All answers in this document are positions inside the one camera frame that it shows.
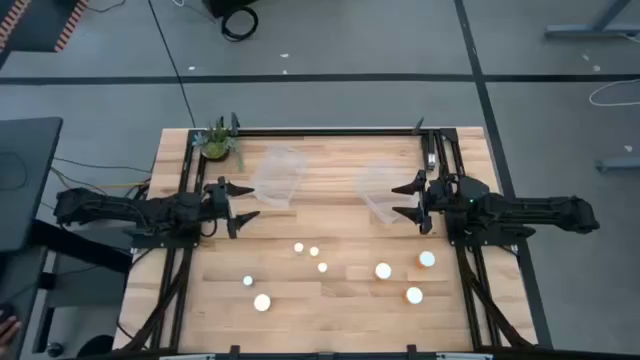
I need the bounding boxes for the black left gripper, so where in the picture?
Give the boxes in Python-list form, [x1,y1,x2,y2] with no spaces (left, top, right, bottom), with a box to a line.
[202,175,262,240]

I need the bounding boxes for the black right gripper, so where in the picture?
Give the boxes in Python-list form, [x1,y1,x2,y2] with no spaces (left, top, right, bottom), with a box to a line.
[390,169,450,236]

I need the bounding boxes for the clear plastic bin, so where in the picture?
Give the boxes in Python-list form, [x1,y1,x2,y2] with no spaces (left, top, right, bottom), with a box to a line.
[355,167,421,225]
[251,144,310,210]

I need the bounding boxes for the small potted succulent plant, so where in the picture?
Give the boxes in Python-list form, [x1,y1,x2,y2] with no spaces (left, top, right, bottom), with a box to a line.
[192,117,246,174]

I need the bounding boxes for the black equipment box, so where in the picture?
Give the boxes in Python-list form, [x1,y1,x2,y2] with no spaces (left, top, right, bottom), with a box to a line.
[202,0,261,19]

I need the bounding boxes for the grey table foot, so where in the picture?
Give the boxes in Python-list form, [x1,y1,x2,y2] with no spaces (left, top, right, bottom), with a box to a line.
[594,157,640,174]

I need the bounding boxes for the black side desk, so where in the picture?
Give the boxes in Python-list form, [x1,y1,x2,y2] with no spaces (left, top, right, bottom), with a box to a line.
[0,117,64,254]

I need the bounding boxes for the grey table leg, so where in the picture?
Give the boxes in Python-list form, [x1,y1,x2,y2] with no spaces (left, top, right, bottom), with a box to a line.
[544,0,640,40]

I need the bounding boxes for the person's hand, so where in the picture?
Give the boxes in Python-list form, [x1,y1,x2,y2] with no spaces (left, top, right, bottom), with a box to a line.
[0,315,24,351]

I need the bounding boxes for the black orange-striped platform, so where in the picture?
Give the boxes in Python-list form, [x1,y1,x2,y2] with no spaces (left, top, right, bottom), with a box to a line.
[0,0,91,54]

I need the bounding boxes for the black aluminium table frame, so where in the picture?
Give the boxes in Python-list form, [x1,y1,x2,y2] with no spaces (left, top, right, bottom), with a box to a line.
[114,112,554,360]

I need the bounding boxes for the black cable coil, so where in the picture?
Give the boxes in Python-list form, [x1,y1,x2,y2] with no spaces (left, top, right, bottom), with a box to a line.
[221,5,260,42]

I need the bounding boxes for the white floor cable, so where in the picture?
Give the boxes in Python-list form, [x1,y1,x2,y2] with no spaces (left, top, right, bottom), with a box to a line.
[588,77,640,107]

